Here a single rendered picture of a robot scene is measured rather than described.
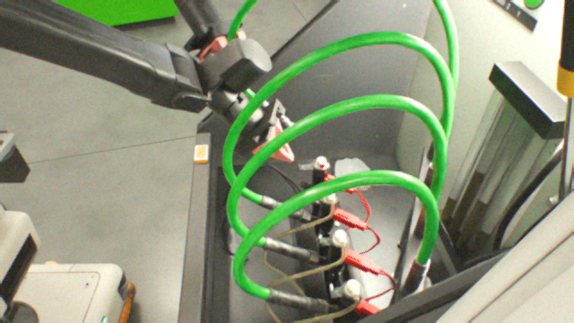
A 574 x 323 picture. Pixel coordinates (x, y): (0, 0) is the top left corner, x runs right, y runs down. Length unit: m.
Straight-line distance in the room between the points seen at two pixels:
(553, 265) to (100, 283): 1.50
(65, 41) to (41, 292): 1.32
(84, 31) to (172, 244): 1.59
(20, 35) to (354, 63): 0.68
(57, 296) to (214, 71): 1.24
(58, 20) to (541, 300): 0.48
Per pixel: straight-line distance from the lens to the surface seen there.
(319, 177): 0.69
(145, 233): 2.08
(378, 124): 1.08
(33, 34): 0.48
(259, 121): 0.64
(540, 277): 0.30
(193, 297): 0.72
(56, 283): 1.71
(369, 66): 0.97
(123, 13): 3.96
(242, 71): 0.59
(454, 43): 0.63
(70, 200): 2.39
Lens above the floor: 1.57
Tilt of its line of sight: 43 degrees down
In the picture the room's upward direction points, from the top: straight up
